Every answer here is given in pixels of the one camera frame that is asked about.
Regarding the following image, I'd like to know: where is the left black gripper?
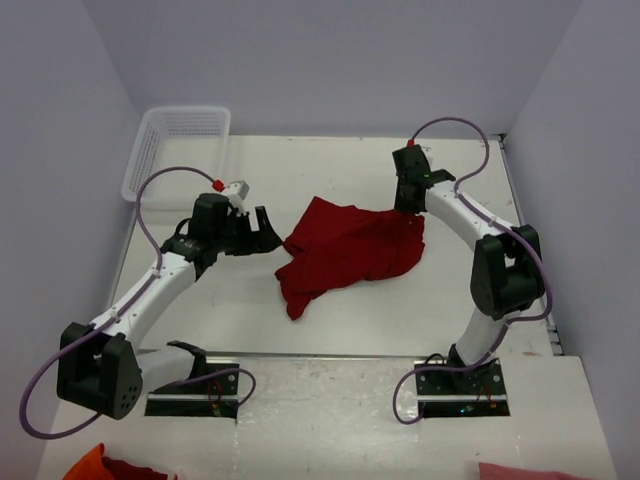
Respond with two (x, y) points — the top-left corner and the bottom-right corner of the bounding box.
(212, 206), (281, 256)

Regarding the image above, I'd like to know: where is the red t shirt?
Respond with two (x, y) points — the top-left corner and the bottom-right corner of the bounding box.
(275, 197), (425, 321)

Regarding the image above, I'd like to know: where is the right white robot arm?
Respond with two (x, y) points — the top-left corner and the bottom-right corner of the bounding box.
(392, 145), (547, 393)

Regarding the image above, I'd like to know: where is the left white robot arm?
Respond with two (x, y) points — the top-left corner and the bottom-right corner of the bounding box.
(57, 181), (282, 420)

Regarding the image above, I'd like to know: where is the white plastic mesh basket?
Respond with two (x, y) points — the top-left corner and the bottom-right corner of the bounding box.
(121, 106), (231, 211)

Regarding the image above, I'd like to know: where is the dark red folded cloth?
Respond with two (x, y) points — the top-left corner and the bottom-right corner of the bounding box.
(102, 457), (178, 480)

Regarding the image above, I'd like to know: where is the pink folded cloth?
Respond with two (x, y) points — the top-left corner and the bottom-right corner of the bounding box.
(479, 462), (576, 480)

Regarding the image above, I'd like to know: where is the orange folded cloth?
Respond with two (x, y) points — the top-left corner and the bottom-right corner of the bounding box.
(63, 444), (113, 480)

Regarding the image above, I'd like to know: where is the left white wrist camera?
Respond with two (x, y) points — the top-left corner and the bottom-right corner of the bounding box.
(212, 179), (250, 215)

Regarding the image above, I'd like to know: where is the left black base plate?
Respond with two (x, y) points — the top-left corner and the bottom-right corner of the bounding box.
(144, 372), (239, 420)

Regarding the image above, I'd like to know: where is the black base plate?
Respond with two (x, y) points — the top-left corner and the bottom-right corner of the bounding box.
(144, 372), (239, 420)
(414, 359), (510, 419)

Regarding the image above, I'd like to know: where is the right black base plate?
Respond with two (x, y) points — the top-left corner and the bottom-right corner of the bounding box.
(414, 359), (510, 419)

